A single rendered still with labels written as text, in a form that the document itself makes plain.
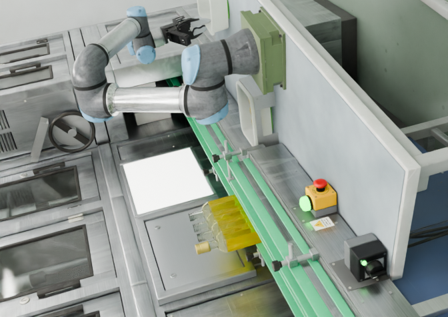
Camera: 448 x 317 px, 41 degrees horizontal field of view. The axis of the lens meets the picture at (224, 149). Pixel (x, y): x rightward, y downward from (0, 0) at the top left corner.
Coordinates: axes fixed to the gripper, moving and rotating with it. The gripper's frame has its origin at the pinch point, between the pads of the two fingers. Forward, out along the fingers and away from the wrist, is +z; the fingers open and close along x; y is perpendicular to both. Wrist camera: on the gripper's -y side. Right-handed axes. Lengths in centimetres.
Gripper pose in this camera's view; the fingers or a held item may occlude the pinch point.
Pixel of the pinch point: (209, 22)
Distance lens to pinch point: 255.7
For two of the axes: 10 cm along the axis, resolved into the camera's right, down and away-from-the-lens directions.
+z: 9.3, -3.4, 1.2
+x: 2.0, 7.6, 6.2
